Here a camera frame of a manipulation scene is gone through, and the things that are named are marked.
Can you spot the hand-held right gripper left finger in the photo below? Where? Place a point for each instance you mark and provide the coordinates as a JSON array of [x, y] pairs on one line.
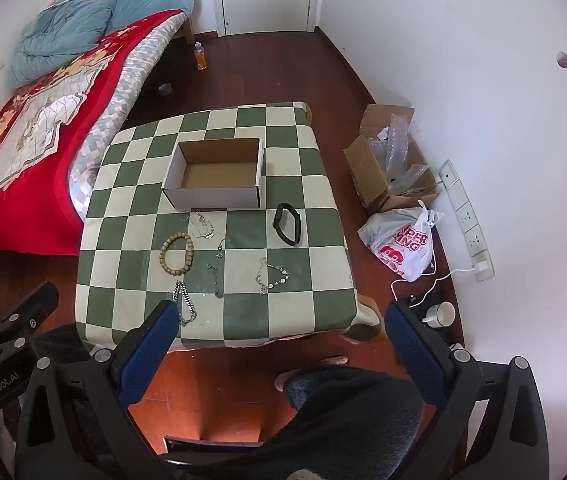
[[146, 355]]

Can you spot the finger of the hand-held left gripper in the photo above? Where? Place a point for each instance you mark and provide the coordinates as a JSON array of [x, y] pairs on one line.
[[18, 325]]

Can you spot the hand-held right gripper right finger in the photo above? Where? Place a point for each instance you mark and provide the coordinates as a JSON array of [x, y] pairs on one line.
[[413, 355]]

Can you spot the white cardboard box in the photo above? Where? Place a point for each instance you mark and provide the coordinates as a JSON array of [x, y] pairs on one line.
[[213, 197]]

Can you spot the black wristband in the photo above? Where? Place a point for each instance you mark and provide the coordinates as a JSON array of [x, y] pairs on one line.
[[277, 221]]

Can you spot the white mug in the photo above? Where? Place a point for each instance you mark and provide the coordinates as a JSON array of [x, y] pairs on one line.
[[441, 314]]

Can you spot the white printed plastic bag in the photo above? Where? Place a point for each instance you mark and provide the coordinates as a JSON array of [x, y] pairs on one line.
[[393, 240]]

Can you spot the person's foot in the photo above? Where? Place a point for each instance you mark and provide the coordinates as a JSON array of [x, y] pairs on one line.
[[288, 377]]

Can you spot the green checkered tablecloth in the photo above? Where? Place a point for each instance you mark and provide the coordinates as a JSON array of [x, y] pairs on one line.
[[283, 310]]

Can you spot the white power strip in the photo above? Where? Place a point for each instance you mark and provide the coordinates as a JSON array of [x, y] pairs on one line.
[[466, 212]]

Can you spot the brown cardboard box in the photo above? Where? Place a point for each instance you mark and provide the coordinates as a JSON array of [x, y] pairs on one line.
[[363, 175]]

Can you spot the clear bubble wrap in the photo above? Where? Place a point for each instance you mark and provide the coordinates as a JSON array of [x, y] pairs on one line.
[[398, 155]]

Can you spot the bed with red blanket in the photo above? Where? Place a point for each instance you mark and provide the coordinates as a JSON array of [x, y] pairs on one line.
[[88, 115]]

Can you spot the blue quilt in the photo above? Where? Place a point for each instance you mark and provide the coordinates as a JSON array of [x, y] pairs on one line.
[[63, 30]]

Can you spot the orange liquid bottle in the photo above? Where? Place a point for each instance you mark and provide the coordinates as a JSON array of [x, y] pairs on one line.
[[201, 59]]

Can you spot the wooden bed leg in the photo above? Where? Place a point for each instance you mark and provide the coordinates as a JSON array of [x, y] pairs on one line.
[[189, 30]]

